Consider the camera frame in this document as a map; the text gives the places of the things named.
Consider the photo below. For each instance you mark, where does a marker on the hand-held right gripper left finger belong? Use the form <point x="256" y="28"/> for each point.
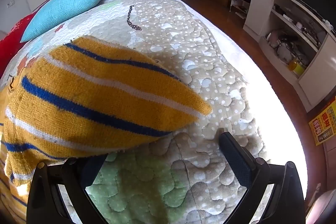
<point x="90" y="172"/>

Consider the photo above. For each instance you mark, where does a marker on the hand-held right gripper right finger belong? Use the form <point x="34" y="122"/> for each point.
<point x="236" y="155"/>

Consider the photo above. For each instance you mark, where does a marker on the yellow blue striped knit sweater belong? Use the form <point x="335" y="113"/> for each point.
<point x="94" y="98"/>

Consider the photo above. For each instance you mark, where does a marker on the yellow printed poster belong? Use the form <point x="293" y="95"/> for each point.
<point x="324" y="124"/>

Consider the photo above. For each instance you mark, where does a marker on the yellow jar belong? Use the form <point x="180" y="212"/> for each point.
<point x="295" y="66"/>

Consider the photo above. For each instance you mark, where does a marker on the patchwork quilted bed blanket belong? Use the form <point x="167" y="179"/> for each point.
<point x="183" y="56"/>

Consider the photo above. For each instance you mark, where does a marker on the white shelf cabinet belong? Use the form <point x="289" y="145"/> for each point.
<point x="317" y="69"/>

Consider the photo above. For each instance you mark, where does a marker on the red printed pillow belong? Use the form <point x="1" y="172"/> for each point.
<point x="13" y="40"/>

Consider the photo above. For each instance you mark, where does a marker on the turquoise knit pillow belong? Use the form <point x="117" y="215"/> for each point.
<point x="65" y="7"/>

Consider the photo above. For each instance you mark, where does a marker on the white wall socket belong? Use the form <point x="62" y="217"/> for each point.
<point x="10" y="3"/>

